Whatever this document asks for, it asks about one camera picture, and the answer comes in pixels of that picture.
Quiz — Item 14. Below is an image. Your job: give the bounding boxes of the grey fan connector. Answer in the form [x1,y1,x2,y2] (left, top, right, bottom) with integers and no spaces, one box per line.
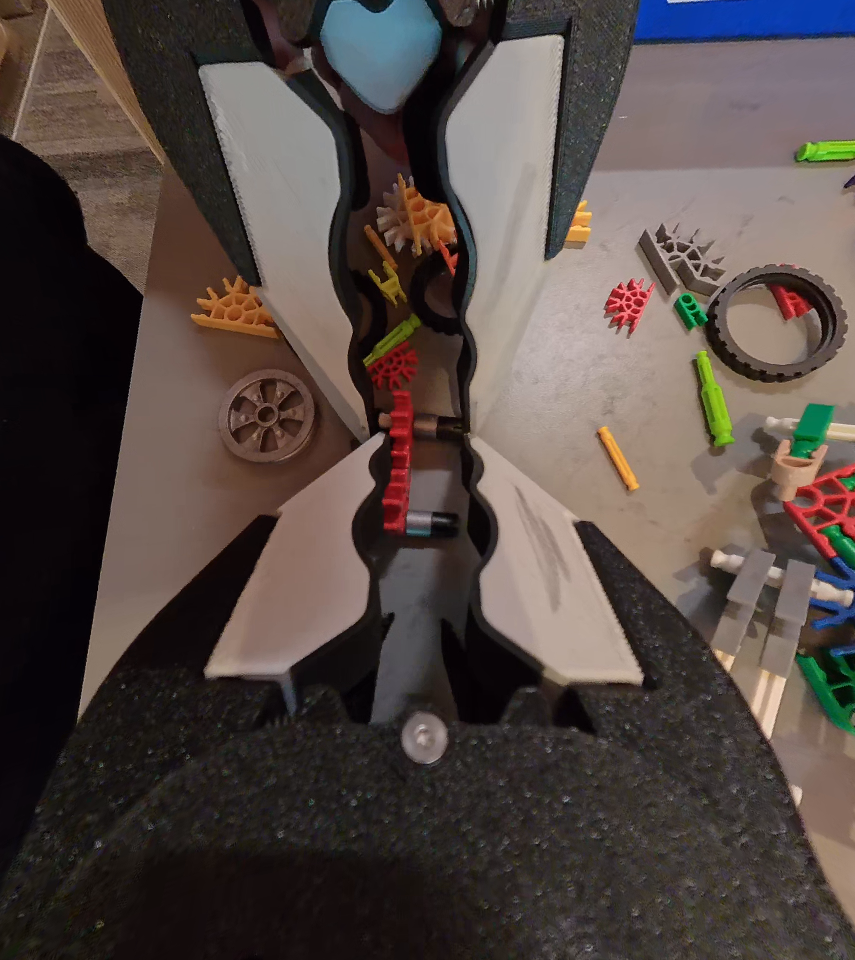
[637,222,727,296]

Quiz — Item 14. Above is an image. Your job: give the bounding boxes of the blue plastic bin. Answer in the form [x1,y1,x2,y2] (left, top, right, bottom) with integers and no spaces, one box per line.
[633,0,855,42]

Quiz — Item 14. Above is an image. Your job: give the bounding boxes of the red fan connector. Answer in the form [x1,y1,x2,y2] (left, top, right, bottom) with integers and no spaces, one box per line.
[603,277,656,336]

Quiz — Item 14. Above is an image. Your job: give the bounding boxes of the multicolour construction toy model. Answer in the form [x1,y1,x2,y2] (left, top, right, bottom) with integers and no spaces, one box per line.
[708,401,855,765]

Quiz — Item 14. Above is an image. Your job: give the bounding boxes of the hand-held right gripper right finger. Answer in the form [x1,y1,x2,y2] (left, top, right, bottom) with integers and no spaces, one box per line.
[463,433,646,690]

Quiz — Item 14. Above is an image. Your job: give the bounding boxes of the white snowflake connector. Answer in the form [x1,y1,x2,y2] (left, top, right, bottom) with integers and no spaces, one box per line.
[375,180,429,256]

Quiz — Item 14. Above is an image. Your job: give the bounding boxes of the person's black clothing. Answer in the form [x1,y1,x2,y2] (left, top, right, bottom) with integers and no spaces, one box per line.
[0,112,145,920]

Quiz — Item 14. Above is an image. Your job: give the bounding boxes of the yellow clip connector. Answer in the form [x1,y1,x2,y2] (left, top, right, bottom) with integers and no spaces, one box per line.
[367,258,408,307]

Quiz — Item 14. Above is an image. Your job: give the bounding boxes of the small red connector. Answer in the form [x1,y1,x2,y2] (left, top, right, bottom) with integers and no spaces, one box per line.
[766,282,811,322]

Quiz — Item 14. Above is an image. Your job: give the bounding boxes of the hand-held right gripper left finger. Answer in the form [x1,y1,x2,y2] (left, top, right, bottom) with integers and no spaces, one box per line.
[204,431,395,710]

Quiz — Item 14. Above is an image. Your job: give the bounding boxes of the wooden cabinet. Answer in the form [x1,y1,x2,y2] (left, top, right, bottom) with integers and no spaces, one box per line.
[45,0,174,177]

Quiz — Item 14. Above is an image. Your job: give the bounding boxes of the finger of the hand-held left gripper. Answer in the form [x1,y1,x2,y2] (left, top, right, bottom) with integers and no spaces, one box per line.
[435,31,567,436]
[197,61,380,444]

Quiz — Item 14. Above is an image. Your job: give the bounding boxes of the grey spoked wheel hub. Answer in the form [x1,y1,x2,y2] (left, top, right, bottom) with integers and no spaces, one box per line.
[217,369,318,466]

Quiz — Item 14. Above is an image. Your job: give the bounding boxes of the red connector rod assembly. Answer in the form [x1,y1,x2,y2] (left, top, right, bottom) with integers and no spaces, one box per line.
[378,388,462,541]

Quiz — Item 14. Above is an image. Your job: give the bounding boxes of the red snowflake connector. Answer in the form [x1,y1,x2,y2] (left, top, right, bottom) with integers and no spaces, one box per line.
[369,346,420,391]

